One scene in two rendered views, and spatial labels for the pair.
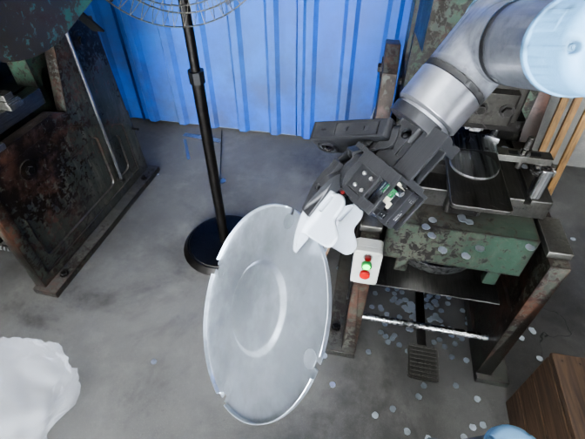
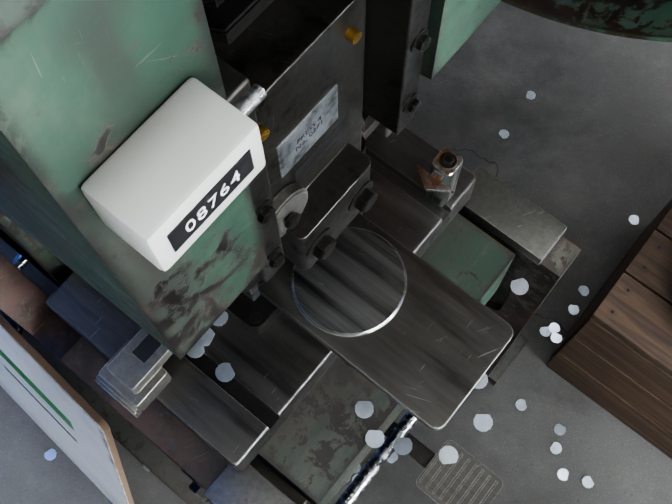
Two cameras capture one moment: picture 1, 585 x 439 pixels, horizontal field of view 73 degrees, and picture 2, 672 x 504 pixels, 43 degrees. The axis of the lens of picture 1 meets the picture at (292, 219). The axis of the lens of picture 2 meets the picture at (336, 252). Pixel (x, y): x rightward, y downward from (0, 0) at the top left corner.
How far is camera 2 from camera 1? 0.80 m
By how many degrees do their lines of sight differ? 39
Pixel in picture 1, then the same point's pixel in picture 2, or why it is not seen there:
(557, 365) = (615, 325)
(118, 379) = not seen: outside the picture
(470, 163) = (343, 285)
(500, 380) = (516, 349)
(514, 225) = (456, 261)
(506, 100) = (353, 191)
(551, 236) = (511, 222)
